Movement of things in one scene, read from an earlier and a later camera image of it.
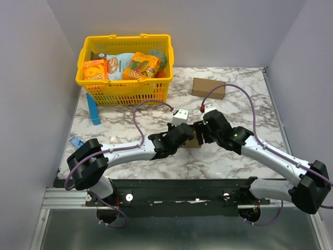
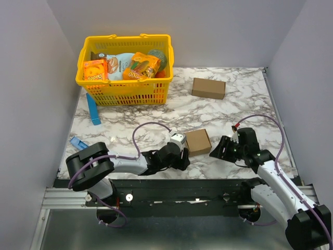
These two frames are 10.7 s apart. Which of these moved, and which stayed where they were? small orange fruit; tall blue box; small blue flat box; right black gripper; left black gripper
Moved: left black gripper; right black gripper
Stayed: tall blue box; small orange fruit; small blue flat box
